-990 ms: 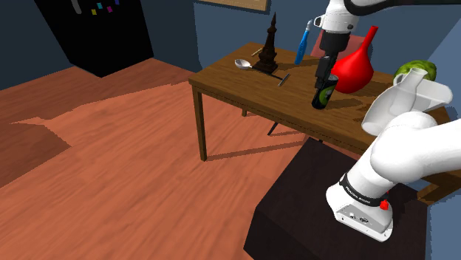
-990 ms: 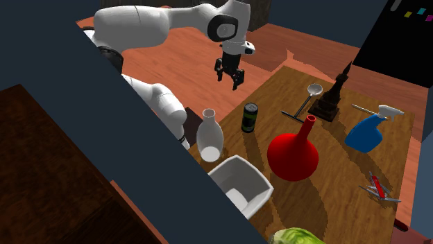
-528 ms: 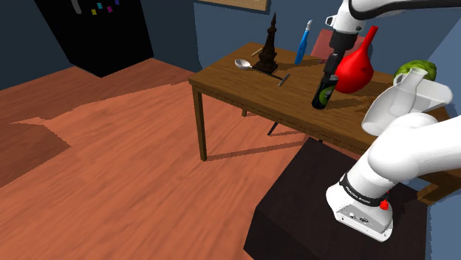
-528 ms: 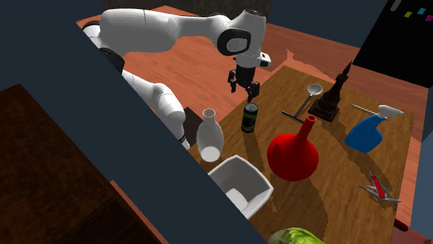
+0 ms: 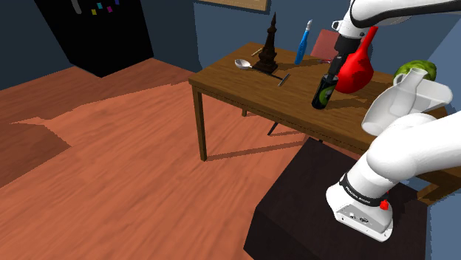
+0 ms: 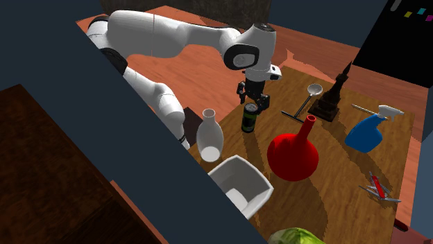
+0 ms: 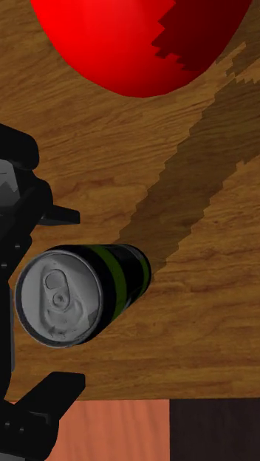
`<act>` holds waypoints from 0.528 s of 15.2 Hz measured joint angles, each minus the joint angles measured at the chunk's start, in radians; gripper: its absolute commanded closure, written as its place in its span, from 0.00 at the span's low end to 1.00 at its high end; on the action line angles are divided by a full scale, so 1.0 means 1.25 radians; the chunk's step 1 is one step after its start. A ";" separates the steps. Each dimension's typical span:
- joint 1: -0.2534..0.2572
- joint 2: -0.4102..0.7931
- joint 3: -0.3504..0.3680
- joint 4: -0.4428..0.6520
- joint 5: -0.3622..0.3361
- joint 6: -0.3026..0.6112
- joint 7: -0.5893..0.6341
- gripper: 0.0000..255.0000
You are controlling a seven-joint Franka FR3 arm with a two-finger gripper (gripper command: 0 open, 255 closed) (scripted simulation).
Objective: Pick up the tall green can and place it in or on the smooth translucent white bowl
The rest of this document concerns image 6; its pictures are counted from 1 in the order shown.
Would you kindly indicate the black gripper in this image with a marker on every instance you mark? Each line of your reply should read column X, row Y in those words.
column 254, row 88

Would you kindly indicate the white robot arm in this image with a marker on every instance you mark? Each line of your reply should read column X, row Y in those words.
column 152, row 33

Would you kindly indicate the black and green can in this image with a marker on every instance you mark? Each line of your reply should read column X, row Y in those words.
column 249, row 120

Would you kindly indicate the white vase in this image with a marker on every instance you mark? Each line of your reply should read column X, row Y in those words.
column 209, row 137

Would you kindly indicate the red round-bellied vase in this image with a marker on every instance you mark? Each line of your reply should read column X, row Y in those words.
column 292, row 155

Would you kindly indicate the dark brown tower figure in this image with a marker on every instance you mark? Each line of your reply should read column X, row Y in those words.
column 330, row 99

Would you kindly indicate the white square bin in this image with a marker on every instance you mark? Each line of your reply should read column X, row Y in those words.
column 236, row 175

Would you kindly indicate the silver rod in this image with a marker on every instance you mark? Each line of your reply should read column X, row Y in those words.
column 362, row 108

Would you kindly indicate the blue spray bottle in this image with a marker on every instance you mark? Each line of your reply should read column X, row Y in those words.
column 365, row 133

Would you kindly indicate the green cabbage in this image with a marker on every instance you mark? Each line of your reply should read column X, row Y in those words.
column 294, row 237

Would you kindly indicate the red pocket knife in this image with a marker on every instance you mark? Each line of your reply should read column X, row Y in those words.
column 379, row 189

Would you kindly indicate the black fridge with magnets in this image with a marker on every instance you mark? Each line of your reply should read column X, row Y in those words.
column 399, row 44

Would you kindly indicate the dark red thing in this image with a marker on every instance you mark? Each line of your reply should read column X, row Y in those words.
column 401, row 225

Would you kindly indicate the dark wooden cabinet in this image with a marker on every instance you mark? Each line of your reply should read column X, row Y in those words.
column 50, row 169

